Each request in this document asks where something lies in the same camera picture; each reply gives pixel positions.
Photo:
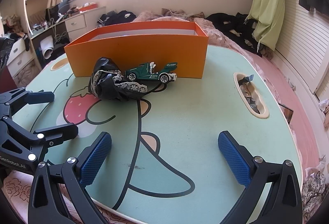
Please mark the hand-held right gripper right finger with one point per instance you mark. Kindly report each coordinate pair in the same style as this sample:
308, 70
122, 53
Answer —
235, 159

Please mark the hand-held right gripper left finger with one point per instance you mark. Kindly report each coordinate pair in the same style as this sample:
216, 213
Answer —
96, 159

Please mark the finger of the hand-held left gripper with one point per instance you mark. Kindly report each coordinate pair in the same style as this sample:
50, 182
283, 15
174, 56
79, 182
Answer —
38, 97
59, 133

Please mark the black lace cloth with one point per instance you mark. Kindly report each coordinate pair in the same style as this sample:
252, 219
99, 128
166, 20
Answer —
108, 85

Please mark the green toy car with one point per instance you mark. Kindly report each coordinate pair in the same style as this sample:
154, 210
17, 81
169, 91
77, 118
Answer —
146, 70

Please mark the orange cardboard box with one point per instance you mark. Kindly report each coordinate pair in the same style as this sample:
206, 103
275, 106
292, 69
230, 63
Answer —
159, 49

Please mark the green cartoon print desktop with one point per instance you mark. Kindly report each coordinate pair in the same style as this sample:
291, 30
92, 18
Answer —
192, 111

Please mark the pink floral blanket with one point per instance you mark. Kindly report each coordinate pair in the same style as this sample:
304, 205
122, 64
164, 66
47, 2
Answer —
15, 188

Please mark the white desk with drawers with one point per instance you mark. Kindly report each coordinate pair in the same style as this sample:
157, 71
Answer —
18, 59

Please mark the white paper roll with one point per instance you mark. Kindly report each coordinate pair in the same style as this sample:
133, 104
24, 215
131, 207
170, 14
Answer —
47, 47

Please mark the black smartphone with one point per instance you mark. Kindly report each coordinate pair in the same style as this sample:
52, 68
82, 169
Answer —
287, 113

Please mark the dark floral patterned cloth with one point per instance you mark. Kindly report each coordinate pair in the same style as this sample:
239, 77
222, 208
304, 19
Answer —
313, 188

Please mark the white drawer cabinet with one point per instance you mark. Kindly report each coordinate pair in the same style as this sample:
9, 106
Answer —
75, 22

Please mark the small orange tray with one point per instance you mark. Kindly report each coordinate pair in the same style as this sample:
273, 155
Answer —
88, 8

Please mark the black striped clothes pile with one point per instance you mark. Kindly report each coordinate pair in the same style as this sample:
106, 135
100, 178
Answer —
118, 17

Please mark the white louvered door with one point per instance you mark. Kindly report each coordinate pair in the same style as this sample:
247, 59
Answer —
303, 41

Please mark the pink fluffy blanket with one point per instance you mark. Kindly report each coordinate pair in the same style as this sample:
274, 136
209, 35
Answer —
180, 16

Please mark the light green hanging garment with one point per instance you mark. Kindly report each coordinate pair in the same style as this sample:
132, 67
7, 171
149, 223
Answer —
270, 8

